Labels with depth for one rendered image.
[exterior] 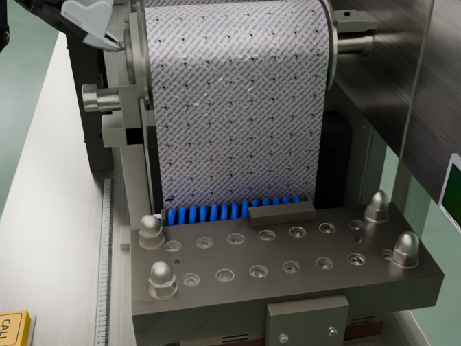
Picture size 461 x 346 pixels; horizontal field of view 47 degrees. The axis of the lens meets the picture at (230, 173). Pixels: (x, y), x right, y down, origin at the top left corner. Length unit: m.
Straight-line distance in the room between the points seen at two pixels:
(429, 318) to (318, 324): 1.45
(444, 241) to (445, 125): 1.87
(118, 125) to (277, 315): 0.37
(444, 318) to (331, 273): 1.46
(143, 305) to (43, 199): 0.49
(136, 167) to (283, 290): 0.32
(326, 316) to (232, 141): 0.27
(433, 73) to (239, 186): 0.32
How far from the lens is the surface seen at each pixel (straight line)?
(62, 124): 1.37
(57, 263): 0.94
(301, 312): 0.67
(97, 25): 0.73
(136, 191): 0.88
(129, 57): 0.71
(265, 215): 0.76
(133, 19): 0.72
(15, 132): 3.37
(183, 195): 0.79
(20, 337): 0.82
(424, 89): 0.66
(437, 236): 2.50
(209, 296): 0.67
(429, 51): 0.65
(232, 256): 0.72
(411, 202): 1.11
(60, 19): 0.71
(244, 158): 0.77
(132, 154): 0.84
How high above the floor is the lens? 1.51
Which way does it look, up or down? 34 degrees down
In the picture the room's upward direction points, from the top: straight up
